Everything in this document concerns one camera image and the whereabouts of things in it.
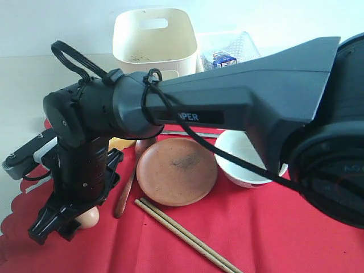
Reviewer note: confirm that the white woven plastic basket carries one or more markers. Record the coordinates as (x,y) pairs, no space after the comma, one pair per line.
(237,43)

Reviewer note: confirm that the silver table knife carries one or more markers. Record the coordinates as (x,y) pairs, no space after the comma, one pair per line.
(183,133)

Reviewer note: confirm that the lower wooden chopstick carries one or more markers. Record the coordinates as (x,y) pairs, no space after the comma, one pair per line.
(183,237)

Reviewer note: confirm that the white ceramic bowl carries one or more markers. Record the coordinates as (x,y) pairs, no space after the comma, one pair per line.
(239,167)

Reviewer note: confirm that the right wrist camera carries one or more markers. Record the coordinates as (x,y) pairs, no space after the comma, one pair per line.
(41,150)

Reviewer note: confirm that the cream plastic tub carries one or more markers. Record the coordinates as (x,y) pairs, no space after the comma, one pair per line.
(161,38)

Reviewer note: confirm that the upper wooden chopstick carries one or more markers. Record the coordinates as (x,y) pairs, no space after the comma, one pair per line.
(190,235)

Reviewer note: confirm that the red scalloped table cloth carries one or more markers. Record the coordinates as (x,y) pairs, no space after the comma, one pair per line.
(268,229)

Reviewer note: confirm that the wooden chopstick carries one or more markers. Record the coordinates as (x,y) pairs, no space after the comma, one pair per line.
(190,235)
(183,237)

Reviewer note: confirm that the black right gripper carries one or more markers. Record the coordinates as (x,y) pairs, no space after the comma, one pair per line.
(83,176)

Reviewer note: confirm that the blue white milk carton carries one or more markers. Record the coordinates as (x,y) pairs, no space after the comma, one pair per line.
(217,59)

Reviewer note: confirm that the brown egg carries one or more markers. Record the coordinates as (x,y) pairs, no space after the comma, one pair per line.
(89,218)

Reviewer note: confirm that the dark wooden spoon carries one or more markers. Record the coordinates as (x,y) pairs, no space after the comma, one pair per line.
(140,147)

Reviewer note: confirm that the brown wooden plate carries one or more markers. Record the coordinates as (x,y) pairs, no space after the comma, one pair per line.
(176,172)

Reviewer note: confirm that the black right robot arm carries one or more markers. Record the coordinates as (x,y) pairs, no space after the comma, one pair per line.
(294,117)

